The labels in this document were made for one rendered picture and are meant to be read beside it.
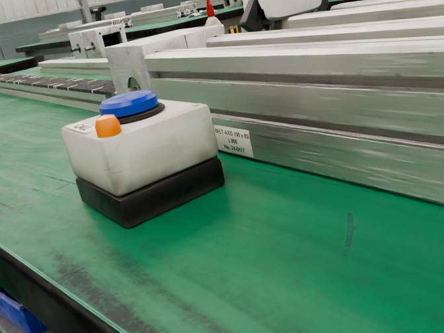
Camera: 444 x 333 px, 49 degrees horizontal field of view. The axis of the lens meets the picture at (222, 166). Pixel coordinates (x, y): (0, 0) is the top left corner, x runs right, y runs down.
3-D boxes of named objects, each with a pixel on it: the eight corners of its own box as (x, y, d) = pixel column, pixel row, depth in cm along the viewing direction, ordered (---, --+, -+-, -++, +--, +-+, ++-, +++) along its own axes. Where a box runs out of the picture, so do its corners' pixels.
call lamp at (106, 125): (94, 135, 30) (88, 117, 30) (115, 128, 31) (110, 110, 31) (103, 139, 29) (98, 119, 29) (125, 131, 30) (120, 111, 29)
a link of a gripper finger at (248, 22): (268, -32, 61) (287, 8, 64) (228, 4, 58) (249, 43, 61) (275, -33, 60) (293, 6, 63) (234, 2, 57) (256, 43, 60)
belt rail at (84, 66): (40, 72, 153) (37, 63, 152) (53, 69, 155) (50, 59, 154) (220, 79, 77) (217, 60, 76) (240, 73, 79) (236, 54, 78)
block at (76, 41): (69, 65, 157) (60, 35, 154) (102, 57, 163) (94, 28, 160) (80, 65, 149) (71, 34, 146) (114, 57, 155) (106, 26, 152)
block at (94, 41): (82, 65, 147) (73, 33, 143) (116, 57, 153) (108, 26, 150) (96, 65, 139) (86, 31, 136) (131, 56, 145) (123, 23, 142)
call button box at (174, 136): (81, 202, 37) (56, 123, 35) (187, 159, 42) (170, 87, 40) (127, 230, 31) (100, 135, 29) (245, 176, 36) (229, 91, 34)
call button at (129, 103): (96, 129, 35) (88, 102, 34) (145, 113, 37) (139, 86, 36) (119, 135, 31) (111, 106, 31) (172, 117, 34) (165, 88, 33)
